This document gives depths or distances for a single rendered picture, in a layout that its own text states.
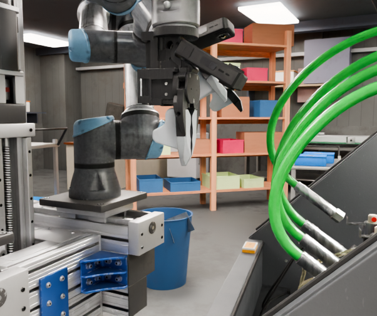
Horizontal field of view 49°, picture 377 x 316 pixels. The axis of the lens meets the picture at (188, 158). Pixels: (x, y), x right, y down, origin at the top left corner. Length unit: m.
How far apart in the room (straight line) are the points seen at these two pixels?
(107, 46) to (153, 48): 0.34
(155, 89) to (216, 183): 4.99
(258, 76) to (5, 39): 4.94
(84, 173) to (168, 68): 0.60
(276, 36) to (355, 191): 5.04
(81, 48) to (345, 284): 0.76
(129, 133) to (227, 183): 4.53
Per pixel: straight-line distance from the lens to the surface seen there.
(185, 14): 0.64
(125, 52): 0.99
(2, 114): 1.06
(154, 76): 0.64
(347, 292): 0.43
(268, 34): 5.98
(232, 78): 0.61
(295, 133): 0.58
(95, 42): 0.99
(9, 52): 1.09
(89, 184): 1.18
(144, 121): 1.19
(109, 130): 1.18
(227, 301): 0.76
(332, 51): 0.75
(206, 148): 5.53
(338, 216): 0.76
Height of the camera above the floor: 1.27
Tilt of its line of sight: 6 degrees down
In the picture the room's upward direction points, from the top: straight up
